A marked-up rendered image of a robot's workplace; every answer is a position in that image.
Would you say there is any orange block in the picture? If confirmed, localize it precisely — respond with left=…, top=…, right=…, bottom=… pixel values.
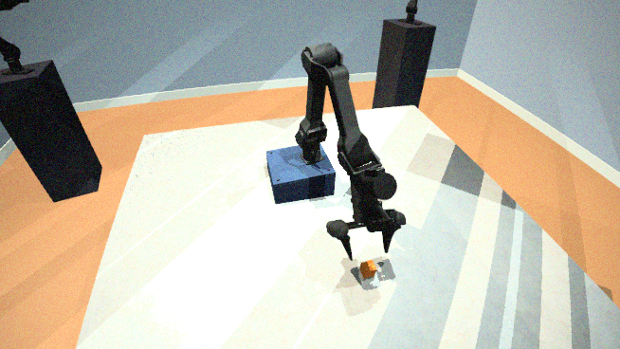
left=360, top=260, right=376, bottom=279

